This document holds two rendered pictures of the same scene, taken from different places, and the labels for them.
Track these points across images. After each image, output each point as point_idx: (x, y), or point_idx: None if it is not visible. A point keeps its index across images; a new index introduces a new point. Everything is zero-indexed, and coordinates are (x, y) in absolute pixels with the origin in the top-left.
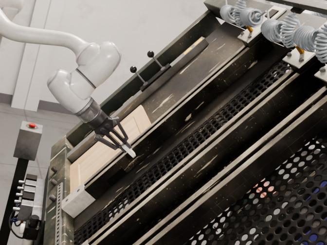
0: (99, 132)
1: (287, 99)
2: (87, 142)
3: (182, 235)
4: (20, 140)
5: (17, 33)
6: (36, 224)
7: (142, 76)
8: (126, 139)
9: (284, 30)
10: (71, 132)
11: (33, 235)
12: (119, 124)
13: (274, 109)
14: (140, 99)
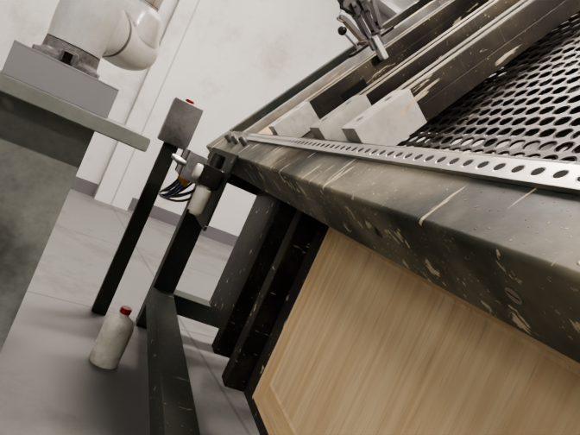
0: (348, 7)
1: None
2: (274, 115)
3: (546, 17)
4: (173, 114)
5: None
6: (221, 165)
7: (342, 60)
8: (380, 27)
9: None
10: (239, 123)
11: (215, 179)
12: (375, 2)
13: None
14: (351, 66)
